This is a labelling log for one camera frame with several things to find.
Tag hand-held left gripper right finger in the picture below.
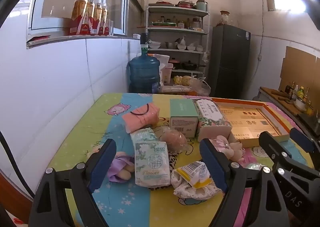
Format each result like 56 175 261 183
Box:
199 138 290 227

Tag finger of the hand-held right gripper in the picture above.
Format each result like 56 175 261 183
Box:
289 128 320 166
258 131 300 167

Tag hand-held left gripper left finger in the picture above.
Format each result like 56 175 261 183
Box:
29 138 118 227

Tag yellow white barcode packet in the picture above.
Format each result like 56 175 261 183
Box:
176 161 213 189

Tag pink plush rabbit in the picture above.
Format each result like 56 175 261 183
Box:
209 135 247 161

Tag orange rimmed shallow box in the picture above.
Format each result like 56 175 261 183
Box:
212 97 290 148

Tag white floral scrunchie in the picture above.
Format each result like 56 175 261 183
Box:
171 167 223 200

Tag leopard print scrunchie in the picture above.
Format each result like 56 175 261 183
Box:
147 153 178 190

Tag bagged pink sponge puff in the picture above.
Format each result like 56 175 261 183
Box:
159 127 188 154

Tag white floral tissue pack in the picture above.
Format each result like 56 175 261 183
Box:
134 142 170 188
130 128 160 147

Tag packaged pink towel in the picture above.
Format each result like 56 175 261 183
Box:
122 103 160 134

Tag purple plush doll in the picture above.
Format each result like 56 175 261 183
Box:
107 151 137 183

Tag grey kitchen counter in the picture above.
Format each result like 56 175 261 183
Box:
257 87 320 140

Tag white enamel bowl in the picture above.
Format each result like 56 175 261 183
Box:
295 98 308 111

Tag group of condiment bottles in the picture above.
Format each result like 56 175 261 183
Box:
285 82 314 115

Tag wooden cutting board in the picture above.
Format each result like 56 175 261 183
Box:
259 87 300 117

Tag floral tissue box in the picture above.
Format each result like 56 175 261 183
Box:
192 98 233 142

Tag mint green carton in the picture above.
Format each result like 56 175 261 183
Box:
169 98 200 139

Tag clear plastic bag of food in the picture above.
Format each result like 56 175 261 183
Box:
174 75 212 96

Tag packet of dry noodles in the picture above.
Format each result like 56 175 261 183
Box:
160 85 193 93

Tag grey refrigerator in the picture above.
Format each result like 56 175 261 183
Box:
209 24 251 98

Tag black wok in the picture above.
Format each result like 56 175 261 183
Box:
181 60 207 71

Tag pink plastic bin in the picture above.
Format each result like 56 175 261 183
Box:
160 63 174 85

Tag blue water jug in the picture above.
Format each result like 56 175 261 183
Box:
128 47 161 94

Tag black pot with red lid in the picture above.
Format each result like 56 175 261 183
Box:
168 58 181 70

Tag white sack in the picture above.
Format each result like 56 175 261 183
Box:
147 53 170 67

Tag black water pump dispenser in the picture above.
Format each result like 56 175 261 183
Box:
139 33 150 48

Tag glass jar with red lid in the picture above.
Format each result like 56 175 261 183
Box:
216 11 232 27

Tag row of shelf jars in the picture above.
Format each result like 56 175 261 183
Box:
154 15 203 29

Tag red label tea bottle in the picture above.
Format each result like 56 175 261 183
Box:
70 0 90 35
94 0 103 35
86 0 97 35
101 3 110 36

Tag white metal shelf rack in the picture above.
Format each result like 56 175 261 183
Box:
146 4 210 85

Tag stack of red pans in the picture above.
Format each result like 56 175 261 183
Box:
175 0 195 8

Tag cardboard wall sheets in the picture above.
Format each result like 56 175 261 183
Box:
279 46 320 92

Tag black cable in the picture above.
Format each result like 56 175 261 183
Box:
0 131 35 199

